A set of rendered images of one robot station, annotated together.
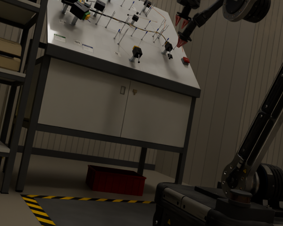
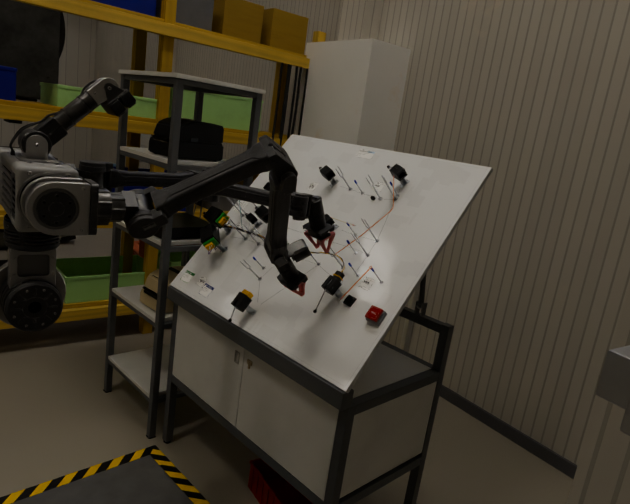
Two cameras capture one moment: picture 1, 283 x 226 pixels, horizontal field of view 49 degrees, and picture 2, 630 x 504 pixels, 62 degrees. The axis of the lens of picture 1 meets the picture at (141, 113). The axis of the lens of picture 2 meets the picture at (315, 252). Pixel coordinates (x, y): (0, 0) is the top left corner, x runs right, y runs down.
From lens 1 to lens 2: 2.92 m
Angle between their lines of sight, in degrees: 76
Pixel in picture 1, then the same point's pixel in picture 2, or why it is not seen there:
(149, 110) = (269, 401)
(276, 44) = not seen: outside the picture
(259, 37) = not seen: outside the picture
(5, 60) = (152, 301)
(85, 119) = (203, 386)
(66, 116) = (190, 375)
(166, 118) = (293, 427)
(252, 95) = (618, 468)
